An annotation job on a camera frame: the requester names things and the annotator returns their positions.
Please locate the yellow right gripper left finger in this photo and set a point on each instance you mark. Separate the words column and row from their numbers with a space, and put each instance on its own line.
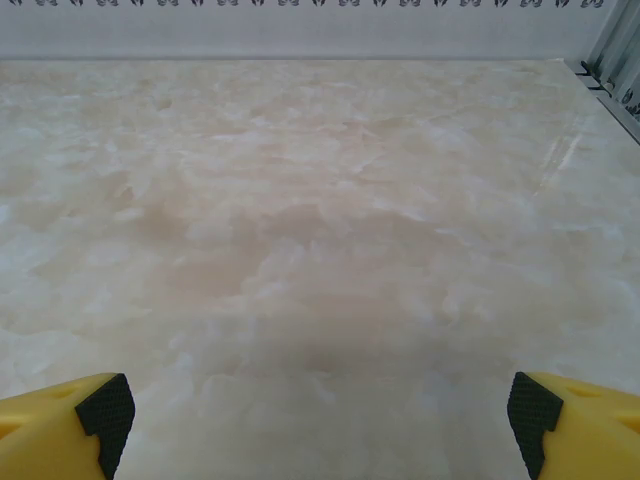
column 40, row 440

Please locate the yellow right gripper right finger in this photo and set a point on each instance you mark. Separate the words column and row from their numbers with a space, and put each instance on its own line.
column 600, row 440

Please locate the aluminium frame side rail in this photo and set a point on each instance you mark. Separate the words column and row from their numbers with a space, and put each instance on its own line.
column 620, row 111

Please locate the aluminium frame post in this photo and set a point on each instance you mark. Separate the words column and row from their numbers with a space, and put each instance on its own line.
column 607, row 45

